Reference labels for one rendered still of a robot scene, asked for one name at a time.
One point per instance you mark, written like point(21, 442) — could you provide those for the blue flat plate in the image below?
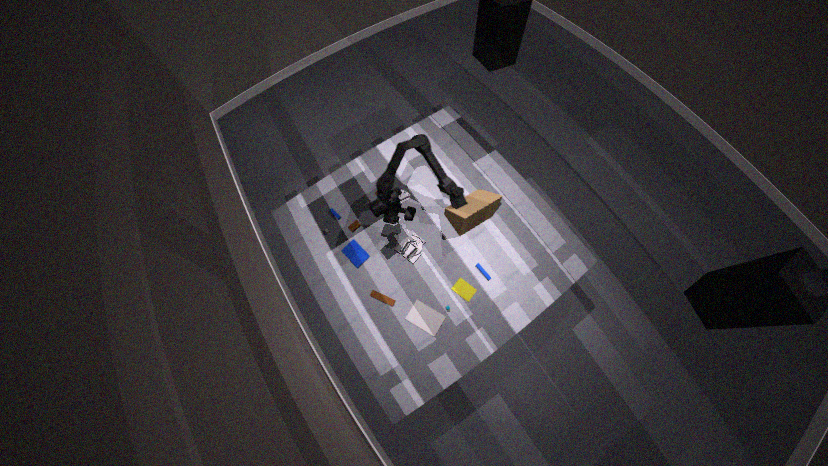
point(354, 252)

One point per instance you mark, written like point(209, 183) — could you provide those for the brown flat bar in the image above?
point(382, 298)

